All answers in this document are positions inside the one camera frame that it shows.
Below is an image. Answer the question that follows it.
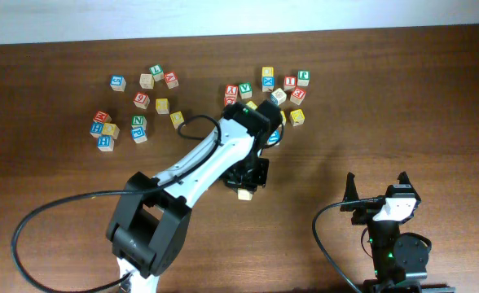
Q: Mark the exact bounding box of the yellow S block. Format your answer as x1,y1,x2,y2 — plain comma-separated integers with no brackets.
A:
237,189,253,201
280,111,287,127

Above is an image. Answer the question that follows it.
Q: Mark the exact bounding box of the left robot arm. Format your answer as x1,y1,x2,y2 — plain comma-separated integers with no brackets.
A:
106,101,283,292

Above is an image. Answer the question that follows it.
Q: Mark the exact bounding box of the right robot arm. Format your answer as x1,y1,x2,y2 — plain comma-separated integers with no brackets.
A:
341,172,432,292

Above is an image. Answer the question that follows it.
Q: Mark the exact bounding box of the blue block lower right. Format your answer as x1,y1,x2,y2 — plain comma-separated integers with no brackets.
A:
267,130,280,146

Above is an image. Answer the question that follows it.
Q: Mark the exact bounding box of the yellow block centre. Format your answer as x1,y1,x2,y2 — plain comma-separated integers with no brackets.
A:
247,101,257,110

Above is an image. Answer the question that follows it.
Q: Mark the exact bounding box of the yellow block far right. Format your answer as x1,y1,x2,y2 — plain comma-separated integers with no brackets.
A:
289,109,305,126

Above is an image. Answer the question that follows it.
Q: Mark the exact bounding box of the red Q block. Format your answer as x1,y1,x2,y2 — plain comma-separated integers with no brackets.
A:
224,96,237,107

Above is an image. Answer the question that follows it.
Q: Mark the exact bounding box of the blue white block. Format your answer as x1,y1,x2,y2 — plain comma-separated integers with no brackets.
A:
270,88,287,106

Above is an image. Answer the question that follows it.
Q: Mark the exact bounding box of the green V block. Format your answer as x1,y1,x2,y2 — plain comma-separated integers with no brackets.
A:
239,82,253,99

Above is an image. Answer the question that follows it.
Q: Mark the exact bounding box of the red Y block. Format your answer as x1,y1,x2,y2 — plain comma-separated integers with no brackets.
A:
224,85,239,98

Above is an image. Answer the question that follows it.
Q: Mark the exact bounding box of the red E block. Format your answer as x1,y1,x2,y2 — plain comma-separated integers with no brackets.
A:
290,88,306,105

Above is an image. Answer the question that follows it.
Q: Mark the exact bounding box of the blue X block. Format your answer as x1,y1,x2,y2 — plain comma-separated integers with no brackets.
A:
261,77,275,92

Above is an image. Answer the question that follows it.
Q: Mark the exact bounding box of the yellow O block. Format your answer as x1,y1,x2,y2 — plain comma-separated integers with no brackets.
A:
169,112,185,129

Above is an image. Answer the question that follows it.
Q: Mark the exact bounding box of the red I block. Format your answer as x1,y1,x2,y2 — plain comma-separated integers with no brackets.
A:
283,77,297,91

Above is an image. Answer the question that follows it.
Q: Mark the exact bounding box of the yellow block top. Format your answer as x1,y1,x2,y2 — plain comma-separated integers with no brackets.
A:
261,67,275,77

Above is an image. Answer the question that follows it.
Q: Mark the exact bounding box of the green J block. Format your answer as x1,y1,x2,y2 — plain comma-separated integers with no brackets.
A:
297,70,310,86

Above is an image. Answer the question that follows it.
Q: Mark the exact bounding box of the yellow G block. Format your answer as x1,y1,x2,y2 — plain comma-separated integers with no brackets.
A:
155,98,169,115

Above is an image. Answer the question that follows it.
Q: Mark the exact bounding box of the blue P block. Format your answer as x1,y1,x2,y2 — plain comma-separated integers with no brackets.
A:
131,126,147,143

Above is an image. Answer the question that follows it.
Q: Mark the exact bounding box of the red A block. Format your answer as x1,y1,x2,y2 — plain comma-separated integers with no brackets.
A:
164,72,179,89

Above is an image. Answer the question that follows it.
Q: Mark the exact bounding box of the green N block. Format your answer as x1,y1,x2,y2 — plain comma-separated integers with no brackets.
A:
131,116,147,129

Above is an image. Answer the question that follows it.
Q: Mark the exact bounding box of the red 6 block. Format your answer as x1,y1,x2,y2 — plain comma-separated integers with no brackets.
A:
133,92,150,109

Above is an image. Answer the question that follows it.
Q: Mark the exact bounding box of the green L block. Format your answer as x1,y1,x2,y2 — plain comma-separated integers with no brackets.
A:
149,64,165,82

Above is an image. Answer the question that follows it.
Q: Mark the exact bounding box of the plain wooden block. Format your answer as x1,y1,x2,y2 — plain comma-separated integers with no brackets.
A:
139,73,155,90

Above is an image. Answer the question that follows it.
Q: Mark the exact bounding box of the yellow block beside H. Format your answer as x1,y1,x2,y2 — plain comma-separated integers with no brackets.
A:
102,123,120,139

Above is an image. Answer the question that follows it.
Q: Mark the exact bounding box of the blue H block lower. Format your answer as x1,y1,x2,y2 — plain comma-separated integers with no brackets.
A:
97,136,114,151

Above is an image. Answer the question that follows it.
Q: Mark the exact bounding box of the blue h block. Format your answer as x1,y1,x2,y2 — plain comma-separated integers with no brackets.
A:
97,136,114,151
90,122,103,138

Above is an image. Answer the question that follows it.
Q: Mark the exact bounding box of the red M block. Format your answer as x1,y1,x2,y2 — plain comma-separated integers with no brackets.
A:
93,111,112,124

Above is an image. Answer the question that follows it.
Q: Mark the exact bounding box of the blue 5 block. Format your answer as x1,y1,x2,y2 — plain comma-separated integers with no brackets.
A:
110,75,126,92

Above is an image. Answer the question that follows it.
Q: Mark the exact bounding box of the blue H block upper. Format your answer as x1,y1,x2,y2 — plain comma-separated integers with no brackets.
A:
90,122,103,138

